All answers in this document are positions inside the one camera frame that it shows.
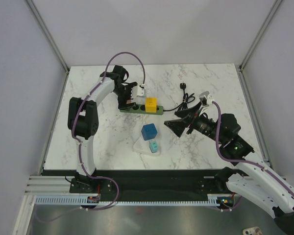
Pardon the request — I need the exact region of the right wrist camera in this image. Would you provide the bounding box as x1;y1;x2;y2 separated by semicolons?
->
199;91;215;108

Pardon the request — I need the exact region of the white triangular power strip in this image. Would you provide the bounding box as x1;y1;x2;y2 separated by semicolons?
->
133;137;161;157

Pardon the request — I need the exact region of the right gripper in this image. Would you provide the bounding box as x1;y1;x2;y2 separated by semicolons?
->
164;101;224;144

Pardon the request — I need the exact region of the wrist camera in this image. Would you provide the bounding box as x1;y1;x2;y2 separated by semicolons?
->
199;91;215;108
133;84;146;97

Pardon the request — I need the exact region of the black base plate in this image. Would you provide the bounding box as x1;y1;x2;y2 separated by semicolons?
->
40;167;276;203

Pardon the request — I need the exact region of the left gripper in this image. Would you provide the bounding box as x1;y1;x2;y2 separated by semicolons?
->
112;83;138;111

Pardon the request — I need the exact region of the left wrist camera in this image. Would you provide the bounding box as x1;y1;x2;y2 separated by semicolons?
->
133;84;146;97

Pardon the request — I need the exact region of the white cable duct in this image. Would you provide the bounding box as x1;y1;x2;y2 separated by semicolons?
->
35;193;245;207

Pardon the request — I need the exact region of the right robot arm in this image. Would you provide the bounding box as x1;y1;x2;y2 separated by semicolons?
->
164;101;294;235

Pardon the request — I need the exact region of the blue cube socket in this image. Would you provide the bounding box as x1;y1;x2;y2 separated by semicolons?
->
141;123;158;141

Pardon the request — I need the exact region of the aluminium frame rail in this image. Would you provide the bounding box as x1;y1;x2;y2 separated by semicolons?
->
25;176;71;195

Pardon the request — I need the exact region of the yellow cube socket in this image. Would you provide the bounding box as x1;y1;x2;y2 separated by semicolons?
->
145;97;157;113

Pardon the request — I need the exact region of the green power strip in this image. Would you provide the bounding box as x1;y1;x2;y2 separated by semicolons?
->
120;104;164;116

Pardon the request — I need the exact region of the teal plug adapter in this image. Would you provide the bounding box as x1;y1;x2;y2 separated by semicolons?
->
148;140;159;153

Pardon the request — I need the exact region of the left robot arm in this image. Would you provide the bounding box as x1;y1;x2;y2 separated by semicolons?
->
68;65;138;192

